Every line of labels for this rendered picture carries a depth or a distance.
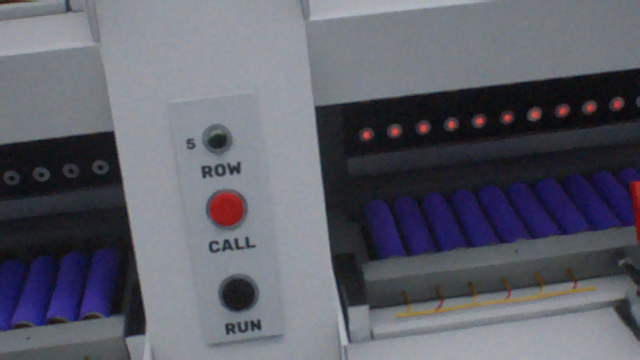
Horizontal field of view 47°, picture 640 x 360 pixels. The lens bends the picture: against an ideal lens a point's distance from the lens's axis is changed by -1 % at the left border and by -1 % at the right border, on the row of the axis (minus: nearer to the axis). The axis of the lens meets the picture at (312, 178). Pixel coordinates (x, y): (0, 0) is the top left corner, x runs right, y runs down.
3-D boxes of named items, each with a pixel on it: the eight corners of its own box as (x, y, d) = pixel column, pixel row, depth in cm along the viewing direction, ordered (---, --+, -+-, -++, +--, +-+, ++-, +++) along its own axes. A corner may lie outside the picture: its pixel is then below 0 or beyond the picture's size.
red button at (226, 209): (245, 224, 35) (241, 192, 35) (212, 229, 35) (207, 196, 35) (245, 219, 36) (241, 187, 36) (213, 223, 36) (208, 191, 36)
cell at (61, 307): (92, 271, 50) (77, 338, 44) (65, 274, 50) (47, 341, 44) (86, 249, 49) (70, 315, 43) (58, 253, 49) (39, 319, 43)
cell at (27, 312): (62, 274, 50) (43, 342, 44) (35, 278, 50) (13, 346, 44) (55, 253, 49) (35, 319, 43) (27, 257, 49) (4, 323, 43)
